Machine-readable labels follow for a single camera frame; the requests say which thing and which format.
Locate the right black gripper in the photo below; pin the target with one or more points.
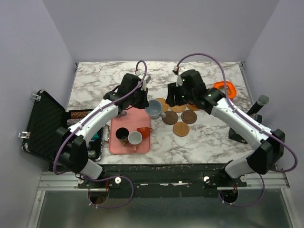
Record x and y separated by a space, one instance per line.
173 96

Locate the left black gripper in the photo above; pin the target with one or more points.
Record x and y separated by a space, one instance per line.
144 102

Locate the light blue cup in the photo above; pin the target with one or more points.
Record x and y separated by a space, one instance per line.
155 109

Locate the woven rattan coaster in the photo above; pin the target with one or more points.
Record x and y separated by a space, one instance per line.
165 106
179 109

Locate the light wood coaster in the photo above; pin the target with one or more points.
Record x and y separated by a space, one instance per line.
181 129
192 107

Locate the dark wood coaster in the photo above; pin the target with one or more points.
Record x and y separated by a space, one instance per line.
189 117
171 118

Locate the white cup brown handle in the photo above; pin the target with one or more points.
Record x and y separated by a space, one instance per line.
135 138

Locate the small white cup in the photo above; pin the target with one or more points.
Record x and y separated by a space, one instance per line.
121 114

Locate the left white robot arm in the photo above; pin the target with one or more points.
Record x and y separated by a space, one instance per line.
71 143

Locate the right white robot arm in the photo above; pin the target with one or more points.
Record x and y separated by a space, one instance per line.
266 144

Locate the orange red cup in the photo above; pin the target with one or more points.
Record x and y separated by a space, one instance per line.
145 131

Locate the black cup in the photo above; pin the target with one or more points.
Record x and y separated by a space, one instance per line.
122 135

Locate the pink plastic tray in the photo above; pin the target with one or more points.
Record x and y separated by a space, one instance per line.
134 119

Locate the black microphone stand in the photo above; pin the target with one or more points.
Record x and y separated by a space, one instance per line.
233 135

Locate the black grey microphone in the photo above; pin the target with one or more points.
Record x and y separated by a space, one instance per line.
258 105

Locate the black poker chip case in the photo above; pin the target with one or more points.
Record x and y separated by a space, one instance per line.
46 117

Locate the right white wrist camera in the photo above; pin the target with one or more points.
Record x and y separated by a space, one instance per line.
179 81

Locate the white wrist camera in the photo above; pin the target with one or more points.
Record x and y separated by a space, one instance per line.
179 81
146 80

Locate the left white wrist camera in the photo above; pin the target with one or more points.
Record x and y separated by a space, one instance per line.
146 80

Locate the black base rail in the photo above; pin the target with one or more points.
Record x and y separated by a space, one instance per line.
172 181

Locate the aluminium rail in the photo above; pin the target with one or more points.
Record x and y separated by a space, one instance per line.
52 182

